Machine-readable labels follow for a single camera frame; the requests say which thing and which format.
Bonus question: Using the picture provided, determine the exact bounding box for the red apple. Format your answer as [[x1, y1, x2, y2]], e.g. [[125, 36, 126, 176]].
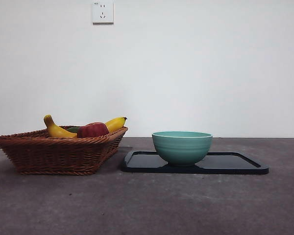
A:
[[76, 121, 110, 139]]

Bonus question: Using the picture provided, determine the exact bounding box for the yellow banana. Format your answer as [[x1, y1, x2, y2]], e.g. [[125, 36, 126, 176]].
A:
[[43, 114, 127, 139]]

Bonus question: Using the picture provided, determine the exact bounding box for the teal ribbed bowl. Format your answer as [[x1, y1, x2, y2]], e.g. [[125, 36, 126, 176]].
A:
[[151, 131, 213, 167]]

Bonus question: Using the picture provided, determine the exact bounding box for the white wall socket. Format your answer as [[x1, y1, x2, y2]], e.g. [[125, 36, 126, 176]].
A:
[[92, 0, 114, 25]]

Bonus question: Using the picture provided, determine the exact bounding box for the brown wicker basket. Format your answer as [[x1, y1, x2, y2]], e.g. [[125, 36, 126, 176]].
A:
[[0, 126, 128, 176]]

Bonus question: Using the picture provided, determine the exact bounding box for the black rectangular tray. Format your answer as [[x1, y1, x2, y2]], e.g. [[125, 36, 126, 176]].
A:
[[120, 150, 270, 175]]

